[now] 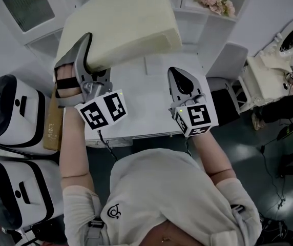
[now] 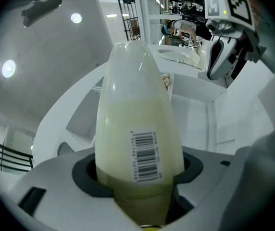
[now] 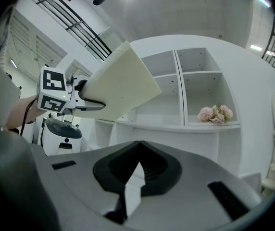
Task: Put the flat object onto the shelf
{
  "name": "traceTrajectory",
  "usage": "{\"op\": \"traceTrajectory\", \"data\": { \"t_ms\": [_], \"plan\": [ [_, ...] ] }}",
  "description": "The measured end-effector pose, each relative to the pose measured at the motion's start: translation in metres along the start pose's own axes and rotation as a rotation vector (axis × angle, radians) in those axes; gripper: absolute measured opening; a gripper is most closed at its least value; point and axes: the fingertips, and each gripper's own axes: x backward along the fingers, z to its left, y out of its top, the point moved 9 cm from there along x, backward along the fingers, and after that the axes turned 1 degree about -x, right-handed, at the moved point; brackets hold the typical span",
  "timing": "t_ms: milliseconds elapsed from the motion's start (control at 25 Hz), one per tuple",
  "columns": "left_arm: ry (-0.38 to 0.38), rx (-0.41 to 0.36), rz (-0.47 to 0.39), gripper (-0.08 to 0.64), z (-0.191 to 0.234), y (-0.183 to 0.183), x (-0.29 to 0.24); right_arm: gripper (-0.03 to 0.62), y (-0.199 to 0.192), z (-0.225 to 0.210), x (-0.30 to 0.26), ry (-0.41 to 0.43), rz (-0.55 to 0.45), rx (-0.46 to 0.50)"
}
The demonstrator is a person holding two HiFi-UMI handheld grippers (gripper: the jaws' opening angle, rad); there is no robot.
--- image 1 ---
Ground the white chair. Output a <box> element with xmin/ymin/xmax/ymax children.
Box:
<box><xmin>205</xmin><ymin>42</ymin><xmax>250</xmax><ymax>117</ymax></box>

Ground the person's white shirt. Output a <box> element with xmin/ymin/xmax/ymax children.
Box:
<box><xmin>61</xmin><ymin>148</ymin><xmax>263</xmax><ymax>246</ymax></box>

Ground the grey harness strap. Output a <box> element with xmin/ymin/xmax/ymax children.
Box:
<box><xmin>229</xmin><ymin>203</ymin><xmax>250</xmax><ymax>241</ymax></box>
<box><xmin>88</xmin><ymin>219</ymin><xmax>107</xmax><ymax>246</ymax></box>

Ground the person's left hand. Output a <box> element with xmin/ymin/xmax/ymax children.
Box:
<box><xmin>55</xmin><ymin>64</ymin><xmax>82</xmax><ymax>100</ymax></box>

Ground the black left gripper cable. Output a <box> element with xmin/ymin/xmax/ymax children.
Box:
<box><xmin>97</xmin><ymin>128</ymin><xmax>119</xmax><ymax>161</ymax></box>

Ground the white and black machine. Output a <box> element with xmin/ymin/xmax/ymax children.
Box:
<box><xmin>0</xmin><ymin>74</ymin><xmax>52</xmax><ymax>156</ymax></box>
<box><xmin>0</xmin><ymin>158</ymin><xmax>63</xmax><ymax>232</ymax></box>

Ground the pink flower bouquet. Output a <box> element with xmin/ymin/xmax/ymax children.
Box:
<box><xmin>193</xmin><ymin>0</ymin><xmax>237</xmax><ymax>18</ymax></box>

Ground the person's left forearm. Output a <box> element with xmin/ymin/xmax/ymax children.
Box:
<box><xmin>59</xmin><ymin>106</ymin><xmax>96</xmax><ymax>189</ymax></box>

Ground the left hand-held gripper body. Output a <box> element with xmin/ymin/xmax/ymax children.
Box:
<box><xmin>53</xmin><ymin>44</ymin><xmax>129</xmax><ymax>131</ymax></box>

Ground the black floor cable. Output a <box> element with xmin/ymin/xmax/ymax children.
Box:
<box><xmin>260</xmin><ymin>127</ymin><xmax>287</xmax><ymax>210</ymax></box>

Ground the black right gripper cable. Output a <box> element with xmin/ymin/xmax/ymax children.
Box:
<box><xmin>184</xmin><ymin>136</ymin><xmax>193</xmax><ymax>156</ymax></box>

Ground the cream object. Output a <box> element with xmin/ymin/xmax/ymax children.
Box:
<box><xmin>55</xmin><ymin>0</ymin><xmax>183</xmax><ymax>74</ymax></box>

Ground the black seat cushion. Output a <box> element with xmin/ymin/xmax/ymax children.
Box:
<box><xmin>209</xmin><ymin>88</ymin><xmax>241</xmax><ymax>128</ymax></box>

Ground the person's right forearm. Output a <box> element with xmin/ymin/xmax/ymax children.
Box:
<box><xmin>190</xmin><ymin>130</ymin><xmax>237</xmax><ymax>187</ymax></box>

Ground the white shelf unit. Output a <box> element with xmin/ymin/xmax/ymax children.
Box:
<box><xmin>163</xmin><ymin>0</ymin><xmax>242</xmax><ymax>77</ymax></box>

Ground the white cabinet with glass door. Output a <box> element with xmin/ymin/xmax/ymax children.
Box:
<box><xmin>0</xmin><ymin>0</ymin><xmax>86</xmax><ymax>61</ymax></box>

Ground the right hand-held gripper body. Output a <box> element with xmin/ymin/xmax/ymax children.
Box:
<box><xmin>168</xmin><ymin>92</ymin><xmax>219</xmax><ymax>138</ymax></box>

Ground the brown cardboard box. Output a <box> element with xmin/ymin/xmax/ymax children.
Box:
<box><xmin>43</xmin><ymin>85</ymin><xmax>64</xmax><ymax>152</ymax></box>

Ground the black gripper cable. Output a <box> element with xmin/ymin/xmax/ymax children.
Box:
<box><xmin>97</xmin><ymin>128</ymin><xmax>119</xmax><ymax>161</ymax></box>
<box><xmin>184</xmin><ymin>136</ymin><xmax>193</xmax><ymax>156</ymax></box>

